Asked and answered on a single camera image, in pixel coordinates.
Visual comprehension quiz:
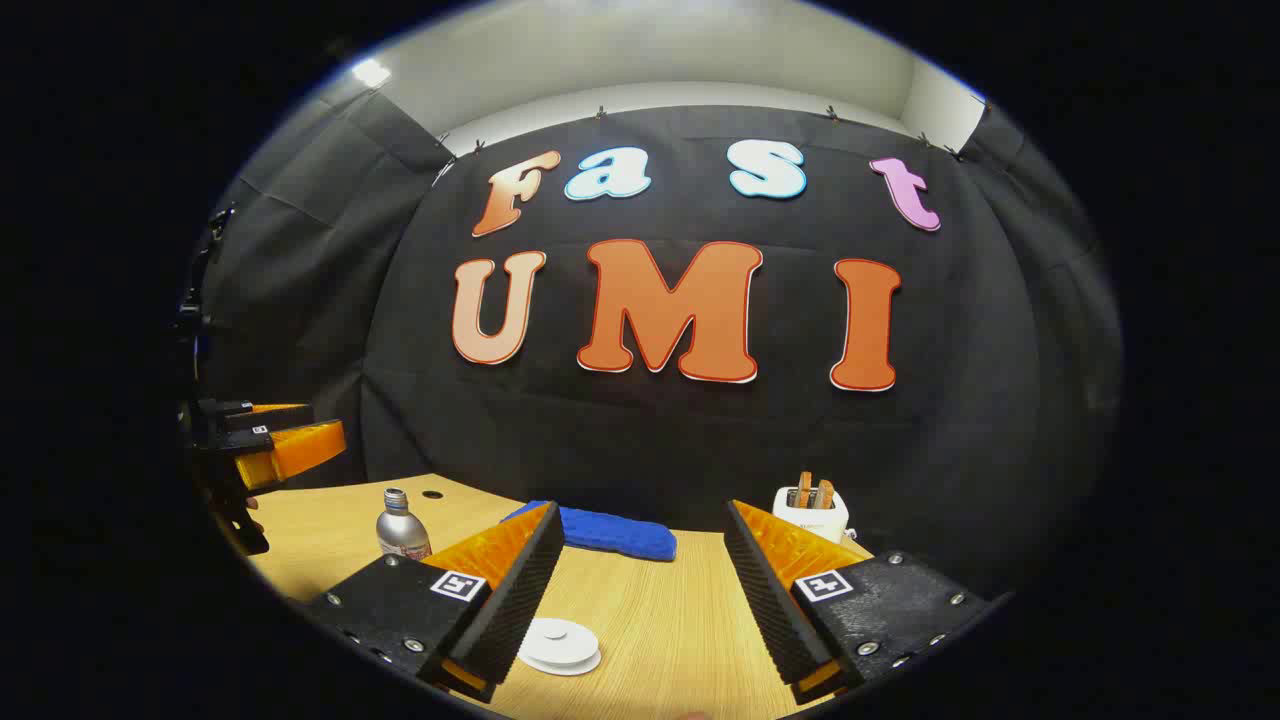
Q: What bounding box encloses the silver water bottle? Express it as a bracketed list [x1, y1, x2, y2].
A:
[376, 487, 433, 561]

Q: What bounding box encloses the blue cloth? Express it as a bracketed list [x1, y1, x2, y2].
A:
[500, 500, 678, 563]

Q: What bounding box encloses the cream toaster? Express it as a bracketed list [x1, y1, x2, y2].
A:
[772, 486, 851, 544]

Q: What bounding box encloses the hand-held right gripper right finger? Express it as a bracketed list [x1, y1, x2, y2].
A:
[722, 499, 1001, 706]

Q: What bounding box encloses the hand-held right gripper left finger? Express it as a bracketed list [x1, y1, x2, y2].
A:
[300, 502, 566, 704]

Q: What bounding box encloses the black backdrop cloth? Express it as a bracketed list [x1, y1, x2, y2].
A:
[195, 88, 1126, 601]

